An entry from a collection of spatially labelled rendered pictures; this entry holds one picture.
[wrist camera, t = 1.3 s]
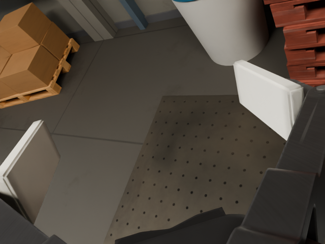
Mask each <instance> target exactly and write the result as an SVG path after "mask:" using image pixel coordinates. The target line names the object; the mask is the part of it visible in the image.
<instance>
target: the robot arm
mask: <svg viewBox="0 0 325 244"><path fill-rule="evenodd" d="M233 66H234V71H235V77H236V84H237V90H238V96H239V101H240V103H241V104H242V105H243V106H244V107H246V108H247V109H248V110H249V111H251V112H252V113H253V114H254V115H255V116H257V117H258V118H259V119H261V120H262V121H263V122H264V123H265V124H267V125H268V126H269V127H270V128H272V129H273V130H274V131H275V132H277V133H278V134H279V135H280V136H282V137H283V138H284V139H285V140H286V144H285V146H284V148H283V151H282V153H281V156H280V158H279V160H278V163H277V165H276V168H267V170H266V171H265V173H264V176H263V178H262V180H261V182H260V184H259V187H258V189H257V191H256V193H255V195H254V198H253V200H252V202H251V204H250V206H249V209H248V211H247V213H246V215H244V214H225V212H224V210H223V208H222V207H220V208H216V209H214V210H210V211H207V212H204V213H200V214H197V215H195V216H193V217H191V218H189V219H187V220H185V221H183V222H182V223H180V224H178V225H176V226H174V227H172V228H170V229H161V230H152V231H143V232H139V233H136V234H133V235H130V236H126V237H123V238H120V239H117V240H115V244H324V240H325V85H321V86H317V87H312V86H310V85H307V84H305V83H302V82H300V81H298V80H295V79H288V78H286V79H285V78H283V77H281V76H278V75H276V74H274V73H271V72H269V71H267V70H265V69H262V68H260V67H258V66H255V65H253V64H251V63H249V62H246V61H244V60H240V61H236V62H235V63H234V64H233ZM59 160H60V154H59V152H58V150H57V147H56V145H55V143H54V141H53V139H52V137H51V135H50V133H49V130H48V128H47V126H46V124H45V122H44V121H42V120H39V121H36V122H33V124H32V125H31V126H30V128H29V129H28V130H27V132H26V133H25V134H24V136H23V137H22V138H21V139H20V141H19V142H18V143H17V145H16V146H15V147H14V149H13V150H12V151H11V153H10V154H9V155H8V157H7V158H6V159H5V161H4V162H3V163H2V165H1V166H0V244H67V243H65V242H64V241H63V240H62V239H60V238H59V237H58V236H56V235H55V234H54V235H52V236H51V237H48V236H47V235H45V234H44V233H43V232H42V231H40V230H39V229H38V228H37V227H35V226H34V222H35V220H36V217H37V215H38V212H39V210H40V207H41V205H42V202H43V200H44V198H45V195H46V193H47V190H48V188H49V185H50V183H51V180H52V178H53V175H54V173H55V170H56V168H57V165H58V163H59Z"/></svg>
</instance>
